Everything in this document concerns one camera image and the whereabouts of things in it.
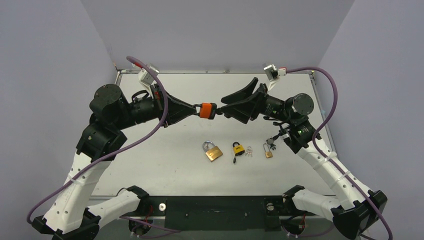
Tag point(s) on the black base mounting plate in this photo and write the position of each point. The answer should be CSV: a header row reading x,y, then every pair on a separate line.
x,y
217,213

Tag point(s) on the small brass padlock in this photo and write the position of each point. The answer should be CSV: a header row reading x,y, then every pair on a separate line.
x,y
267,151

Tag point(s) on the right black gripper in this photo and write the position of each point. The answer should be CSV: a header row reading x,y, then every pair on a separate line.
x,y
257,104

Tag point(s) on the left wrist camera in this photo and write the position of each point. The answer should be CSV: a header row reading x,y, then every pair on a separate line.
x,y
145,78

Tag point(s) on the yellow padlock with keys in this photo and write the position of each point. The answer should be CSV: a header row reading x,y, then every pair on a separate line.
x,y
238,150

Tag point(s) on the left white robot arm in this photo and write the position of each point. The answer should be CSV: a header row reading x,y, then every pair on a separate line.
x,y
70,217

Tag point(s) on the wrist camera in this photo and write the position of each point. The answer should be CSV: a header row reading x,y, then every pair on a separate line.
x,y
145,78
274,74

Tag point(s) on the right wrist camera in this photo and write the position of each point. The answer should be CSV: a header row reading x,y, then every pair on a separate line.
x,y
274,74

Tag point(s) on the orange padlock with key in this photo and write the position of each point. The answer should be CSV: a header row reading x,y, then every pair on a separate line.
x,y
208,110

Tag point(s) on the large brass padlock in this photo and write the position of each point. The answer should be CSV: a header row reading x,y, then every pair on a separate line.
x,y
211,151

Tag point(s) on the silver keys on ring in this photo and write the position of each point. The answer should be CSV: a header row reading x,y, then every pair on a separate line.
x,y
249,151

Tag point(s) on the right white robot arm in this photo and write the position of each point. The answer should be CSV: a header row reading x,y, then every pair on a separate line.
x,y
354,207

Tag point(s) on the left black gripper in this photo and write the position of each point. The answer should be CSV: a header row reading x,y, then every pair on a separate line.
x,y
179,115

